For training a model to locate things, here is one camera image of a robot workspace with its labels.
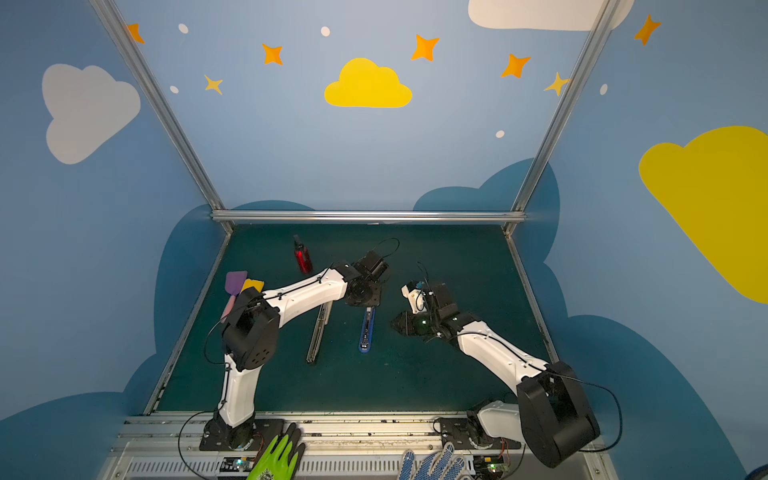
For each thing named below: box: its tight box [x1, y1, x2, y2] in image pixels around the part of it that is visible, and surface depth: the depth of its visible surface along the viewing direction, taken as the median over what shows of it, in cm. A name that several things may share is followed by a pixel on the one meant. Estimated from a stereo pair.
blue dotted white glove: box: [398, 442, 474, 480], surface depth 71 cm
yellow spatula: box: [241, 278, 265, 293], surface depth 104 cm
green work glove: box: [246, 422, 306, 480], surface depth 71 cm
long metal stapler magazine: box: [306, 301, 333, 363], surface depth 90 cm
